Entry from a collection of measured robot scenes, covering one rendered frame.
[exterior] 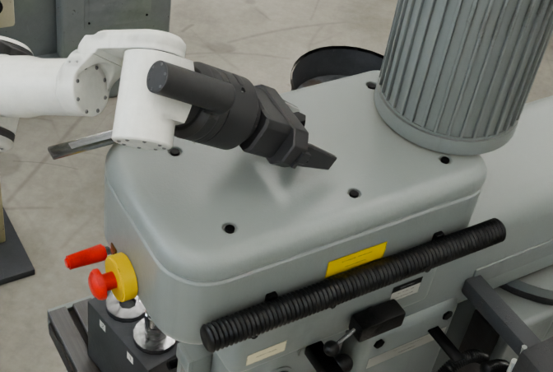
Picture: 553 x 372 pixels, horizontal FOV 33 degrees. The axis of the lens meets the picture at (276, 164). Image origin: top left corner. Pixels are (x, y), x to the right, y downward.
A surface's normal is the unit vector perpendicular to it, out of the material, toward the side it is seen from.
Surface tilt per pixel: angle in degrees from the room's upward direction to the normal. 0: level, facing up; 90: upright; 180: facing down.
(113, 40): 49
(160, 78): 60
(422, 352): 90
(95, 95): 68
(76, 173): 0
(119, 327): 0
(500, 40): 90
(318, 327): 90
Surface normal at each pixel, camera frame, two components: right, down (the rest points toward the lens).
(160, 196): 0.13, -0.75
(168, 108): 0.70, -0.01
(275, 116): 0.55, -0.75
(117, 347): -0.75, 0.36
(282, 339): 0.50, 0.62
